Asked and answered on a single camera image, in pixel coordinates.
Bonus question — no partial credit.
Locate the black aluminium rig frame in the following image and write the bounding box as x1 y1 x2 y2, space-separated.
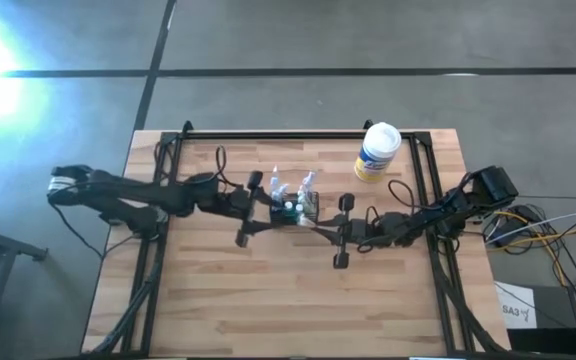
85 119 512 359

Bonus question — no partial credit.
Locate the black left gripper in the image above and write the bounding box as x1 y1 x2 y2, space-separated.
215 170 275 248

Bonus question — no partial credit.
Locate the purple toothbrush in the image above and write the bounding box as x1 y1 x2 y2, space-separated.
301 169 318 201
303 174 319 211

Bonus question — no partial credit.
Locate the white SA3 paper sign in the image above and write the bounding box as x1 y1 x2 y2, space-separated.
495 281 538 330

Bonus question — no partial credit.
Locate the white cable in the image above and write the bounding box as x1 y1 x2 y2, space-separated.
485 212 576 246

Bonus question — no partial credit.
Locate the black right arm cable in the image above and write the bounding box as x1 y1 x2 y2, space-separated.
386 178 420 212

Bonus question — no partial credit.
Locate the black case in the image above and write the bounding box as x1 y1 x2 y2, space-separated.
506 327 576 360

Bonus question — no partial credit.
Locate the green toothbrush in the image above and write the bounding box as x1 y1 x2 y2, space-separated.
296 184 312 211

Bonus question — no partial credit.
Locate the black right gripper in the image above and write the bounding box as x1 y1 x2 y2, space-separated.
312 193 372 270

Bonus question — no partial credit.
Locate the Lysol wipes canister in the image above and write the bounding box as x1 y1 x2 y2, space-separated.
353 121 403 184

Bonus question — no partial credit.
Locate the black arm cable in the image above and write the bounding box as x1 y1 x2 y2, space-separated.
214 143 229 186
386 178 420 212

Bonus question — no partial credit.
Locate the black wire basket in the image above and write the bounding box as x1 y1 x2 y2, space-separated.
269 191 320 227

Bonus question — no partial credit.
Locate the yellow cable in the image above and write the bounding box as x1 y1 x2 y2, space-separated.
487 209 576 324

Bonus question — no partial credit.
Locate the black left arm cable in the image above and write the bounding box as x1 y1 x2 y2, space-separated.
214 143 229 186

